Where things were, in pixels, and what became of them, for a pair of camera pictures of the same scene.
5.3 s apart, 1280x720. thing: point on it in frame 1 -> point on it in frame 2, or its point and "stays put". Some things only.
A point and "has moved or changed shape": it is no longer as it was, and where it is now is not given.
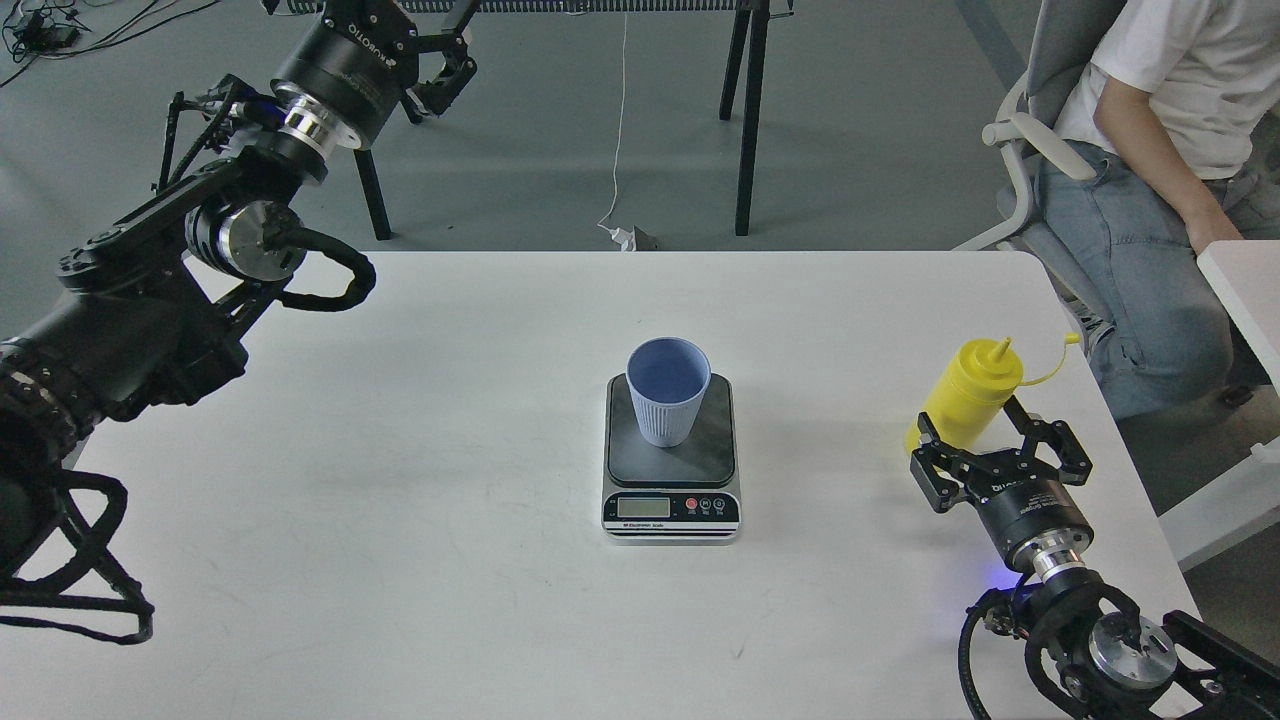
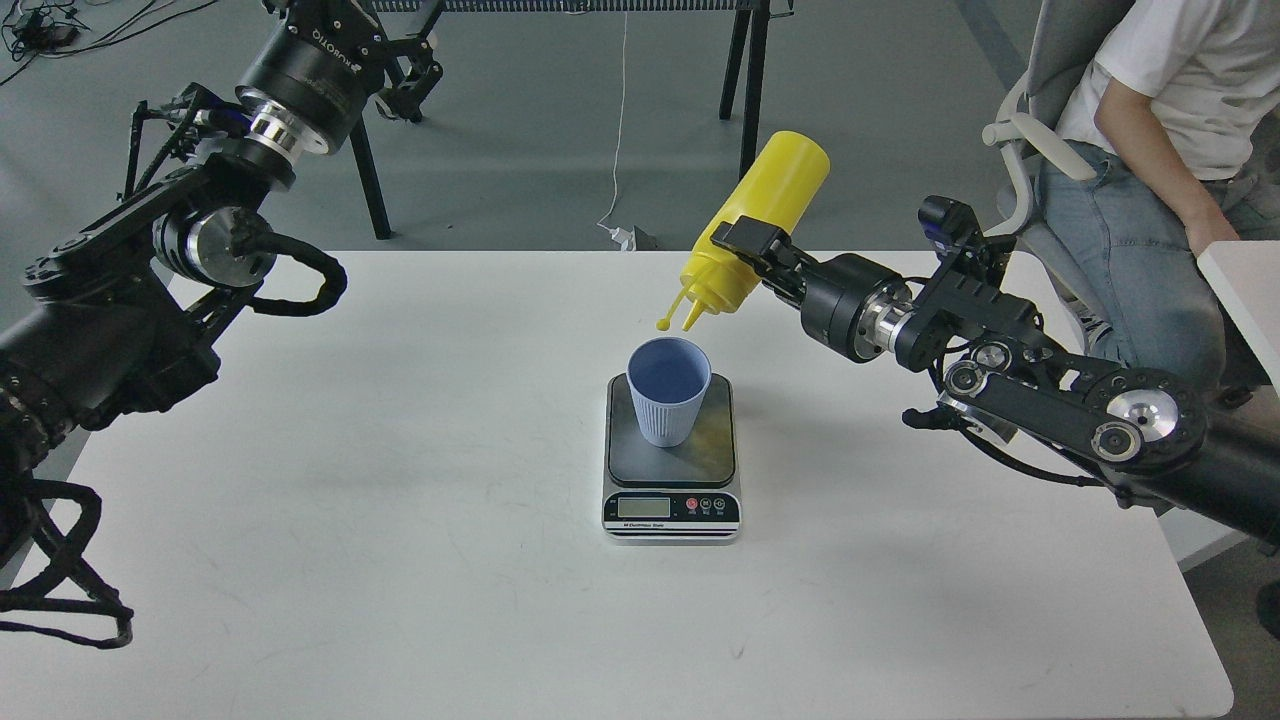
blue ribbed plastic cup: [668, 378] stays put
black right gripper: [1033, 515] -> [854, 307]
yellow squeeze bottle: [967, 400] has moved or changed shape
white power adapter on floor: [625, 238] stays put
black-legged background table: [747, 44] stays put
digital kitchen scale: [681, 495] stays put
